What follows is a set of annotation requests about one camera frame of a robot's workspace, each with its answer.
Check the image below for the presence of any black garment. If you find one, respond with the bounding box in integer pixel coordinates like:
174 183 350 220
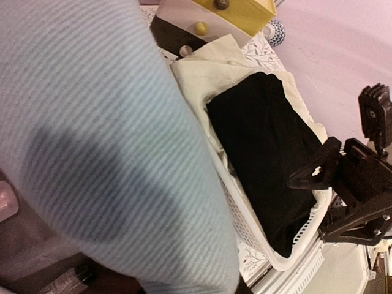
205 72 324 258

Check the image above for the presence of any yellow and white storage box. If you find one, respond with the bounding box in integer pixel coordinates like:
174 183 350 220
149 0 277 58

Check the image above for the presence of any pink and teal kids suitcase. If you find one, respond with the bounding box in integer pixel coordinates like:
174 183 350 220
1 174 144 293

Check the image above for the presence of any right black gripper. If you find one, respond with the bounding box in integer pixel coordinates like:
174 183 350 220
287 137 391 246

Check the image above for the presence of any pale blue garment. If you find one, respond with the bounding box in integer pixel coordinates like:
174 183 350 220
1 1 240 293

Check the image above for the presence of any floral white tablecloth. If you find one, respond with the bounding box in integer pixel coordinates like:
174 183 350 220
139 4 316 276

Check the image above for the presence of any beige garment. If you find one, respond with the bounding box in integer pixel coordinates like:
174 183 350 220
170 34 327 172

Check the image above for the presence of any black white patterned cloth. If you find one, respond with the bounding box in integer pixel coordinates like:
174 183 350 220
262 20 286 47

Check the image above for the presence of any white plastic mesh basket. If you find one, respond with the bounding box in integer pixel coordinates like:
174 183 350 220
209 147 332 271

